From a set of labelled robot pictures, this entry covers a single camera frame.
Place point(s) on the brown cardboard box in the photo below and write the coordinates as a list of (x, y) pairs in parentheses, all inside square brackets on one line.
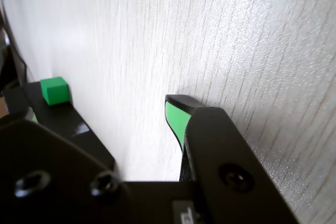
[(3, 106)]

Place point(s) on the green wooden cube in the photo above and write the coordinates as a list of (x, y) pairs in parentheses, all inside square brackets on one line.
[(53, 90)]

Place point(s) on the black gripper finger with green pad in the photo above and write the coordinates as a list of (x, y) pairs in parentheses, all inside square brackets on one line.
[(52, 182), (223, 142)]

